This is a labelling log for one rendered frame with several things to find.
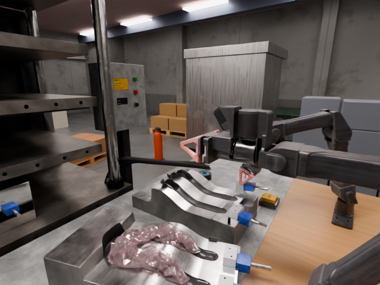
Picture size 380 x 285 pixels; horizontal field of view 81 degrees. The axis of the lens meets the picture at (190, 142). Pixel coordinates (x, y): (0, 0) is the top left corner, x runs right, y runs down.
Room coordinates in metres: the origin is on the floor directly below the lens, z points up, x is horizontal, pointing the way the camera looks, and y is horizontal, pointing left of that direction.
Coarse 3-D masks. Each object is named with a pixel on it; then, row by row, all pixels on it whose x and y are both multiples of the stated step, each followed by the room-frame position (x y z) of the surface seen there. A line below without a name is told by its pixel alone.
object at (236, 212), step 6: (234, 204) 0.74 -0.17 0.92; (228, 210) 0.70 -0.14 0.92; (234, 210) 0.70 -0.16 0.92; (240, 210) 0.70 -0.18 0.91; (228, 216) 0.70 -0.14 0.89; (234, 216) 0.69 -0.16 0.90; (240, 216) 0.69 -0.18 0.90; (246, 216) 0.69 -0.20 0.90; (252, 216) 0.69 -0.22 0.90; (240, 222) 0.68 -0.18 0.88; (246, 222) 0.67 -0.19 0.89; (252, 222) 0.67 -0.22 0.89; (258, 222) 0.66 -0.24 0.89
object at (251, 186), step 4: (236, 180) 0.87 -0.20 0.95; (236, 184) 0.87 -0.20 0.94; (244, 184) 0.86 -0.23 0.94; (248, 184) 0.85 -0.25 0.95; (252, 184) 0.85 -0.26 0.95; (236, 188) 0.87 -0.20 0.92; (240, 188) 0.86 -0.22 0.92; (244, 188) 0.85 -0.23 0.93; (248, 188) 0.85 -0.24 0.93; (252, 188) 0.84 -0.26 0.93; (256, 188) 0.84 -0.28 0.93; (260, 188) 0.84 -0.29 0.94; (264, 188) 0.83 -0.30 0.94; (268, 188) 0.83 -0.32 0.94; (240, 192) 0.86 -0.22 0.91; (244, 192) 0.86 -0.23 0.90
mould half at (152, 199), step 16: (144, 192) 0.94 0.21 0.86; (160, 192) 0.82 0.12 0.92; (176, 192) 0.84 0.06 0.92; (192, 192) 0.87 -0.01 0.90; (224, 192) 0.90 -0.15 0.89; (144, 208) 0.88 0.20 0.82; (160, 208) 0.82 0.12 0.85; (176, 208) 0.78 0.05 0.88; (192, 208) 0.77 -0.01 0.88; (224, 208) 0.76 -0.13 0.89; (256, 208) 0.85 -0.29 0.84; (192, 224) 0.73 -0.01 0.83; (208, 224) 0.70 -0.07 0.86; (224, 224) 0.66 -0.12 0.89; (240, 224) 0.69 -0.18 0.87; (224, 240) 0.66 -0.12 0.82
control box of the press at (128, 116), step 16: (96, 64) 1.33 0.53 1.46; (112, 64) 1.33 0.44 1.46; (128, 64) 1.43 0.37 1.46; (96, 80) 1.34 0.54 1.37; (112, 80) 1.32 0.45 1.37; (128, 80) 1.42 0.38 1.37; (144, 80) 1.53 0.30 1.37; (96, 96) 1.35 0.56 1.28; (128, 96) 1.41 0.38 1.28; (144, 96) 1.53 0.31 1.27; (96, 112) 1.36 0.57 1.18; (128, 112) 1.40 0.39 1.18; (144, 112) 1.52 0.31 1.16; (96, 128) 1.37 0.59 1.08; (128, 128) 1.40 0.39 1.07; (128, 144) 1.45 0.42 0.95; (128, 176) 1.43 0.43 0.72
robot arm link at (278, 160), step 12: (240, 120) 0.49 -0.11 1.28; (252, 120) 0.47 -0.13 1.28; (264, 120) 0.46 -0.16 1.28; (240, 132) 0.49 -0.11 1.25; (252, 132) 0.47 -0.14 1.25; (264, 132) 0.46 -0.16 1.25; (264, 144) 0.45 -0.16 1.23; (276, 144) 0.50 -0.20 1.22; (264, 156) 0.44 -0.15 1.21; (276, 156) 0.42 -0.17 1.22; (264, 168) 0.43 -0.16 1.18; (276, 168) 0.41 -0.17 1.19
